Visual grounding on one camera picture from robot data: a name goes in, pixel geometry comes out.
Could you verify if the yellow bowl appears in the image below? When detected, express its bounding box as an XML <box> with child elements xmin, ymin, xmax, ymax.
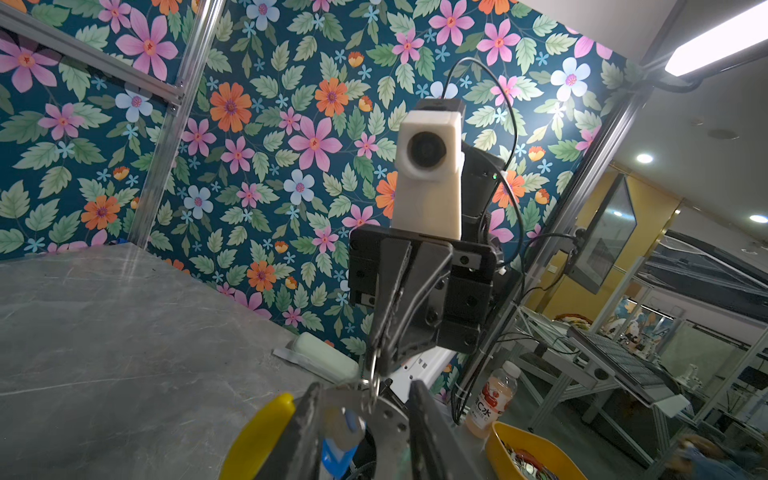
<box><xmin>485</xmin><ymin>421</ymin><xmax>587</xmax><ymax>480</ymax></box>

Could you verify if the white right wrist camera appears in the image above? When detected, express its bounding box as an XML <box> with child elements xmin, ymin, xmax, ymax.
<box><xmin>391</xmin><ymin>98</ymin><xmax>465</xmax><ymax>240</ymax></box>

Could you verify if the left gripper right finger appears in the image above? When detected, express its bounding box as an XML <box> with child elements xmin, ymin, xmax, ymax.
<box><xmin>407</xmin><ymin>380</ymin><xmax>481</xmax><ymax>480</ymax></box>

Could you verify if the pale green sponge block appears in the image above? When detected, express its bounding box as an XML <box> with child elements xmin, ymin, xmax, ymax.
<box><xmin>272</xmin><ymin>332</ymin><xmax>360</xmax><ymax>384</ymax></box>

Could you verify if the drink bottle orange label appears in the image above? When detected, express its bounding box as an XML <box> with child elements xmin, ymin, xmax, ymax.
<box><xmin>465</xmin><ymin>361</ymin><xmax>521</xmax><ymax>439</ymax></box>

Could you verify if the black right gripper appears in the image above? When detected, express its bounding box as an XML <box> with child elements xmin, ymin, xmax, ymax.
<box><xmin>349</xmin><ymin>225</ymin><xmax>498</xmax><ymax>377</ymax></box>

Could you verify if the black monitor screen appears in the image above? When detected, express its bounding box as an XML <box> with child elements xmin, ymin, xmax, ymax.
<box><xmin>565</xmin><ymin>174</ymin><xmax>637</xmax><ymax>294</ymax></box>

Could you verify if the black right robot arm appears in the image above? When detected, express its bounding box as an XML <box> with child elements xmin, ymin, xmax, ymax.
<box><xmin>348</xmin><ymin>144</ymin><xmax>504</xmax><ymax>377</ymax></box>

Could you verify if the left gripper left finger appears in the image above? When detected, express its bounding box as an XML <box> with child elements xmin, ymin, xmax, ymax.
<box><xmin>253</xmin><ymin>382</ymin><xmax>324</xmax><ymax>479</ymax></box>

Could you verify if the right camera cable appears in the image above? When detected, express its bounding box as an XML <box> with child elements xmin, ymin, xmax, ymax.
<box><xmin>440</xmin><ymin>56</ymin><xmax>529</xmax><ymax>265</ymax></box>

